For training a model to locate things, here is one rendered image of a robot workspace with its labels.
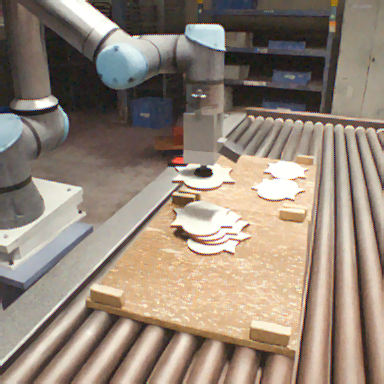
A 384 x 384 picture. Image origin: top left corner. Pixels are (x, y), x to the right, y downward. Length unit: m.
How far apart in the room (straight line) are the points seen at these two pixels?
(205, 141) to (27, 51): 0.45
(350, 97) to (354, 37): 0.78
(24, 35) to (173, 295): 0.63
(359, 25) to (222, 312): 5.02
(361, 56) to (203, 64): 4.79
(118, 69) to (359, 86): 4.99
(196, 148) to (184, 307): 0.31
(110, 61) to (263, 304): 0.47
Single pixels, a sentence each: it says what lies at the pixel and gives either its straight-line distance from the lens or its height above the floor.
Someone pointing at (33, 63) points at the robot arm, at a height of 1.29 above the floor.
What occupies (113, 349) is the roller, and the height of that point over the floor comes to 0.92.
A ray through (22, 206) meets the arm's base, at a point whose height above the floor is 0.99.
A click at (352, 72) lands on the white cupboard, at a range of 5.46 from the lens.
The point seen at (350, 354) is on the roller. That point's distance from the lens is 0.63.
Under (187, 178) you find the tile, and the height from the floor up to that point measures 1.06.
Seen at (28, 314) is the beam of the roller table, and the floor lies 0.91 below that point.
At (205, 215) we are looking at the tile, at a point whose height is 0.97.
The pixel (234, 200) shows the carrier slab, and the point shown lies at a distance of 0.98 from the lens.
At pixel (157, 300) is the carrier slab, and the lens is 0.65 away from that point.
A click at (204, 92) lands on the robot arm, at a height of 1.24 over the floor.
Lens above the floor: 1.36
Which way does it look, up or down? 24 degrees down
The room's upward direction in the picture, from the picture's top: straight up
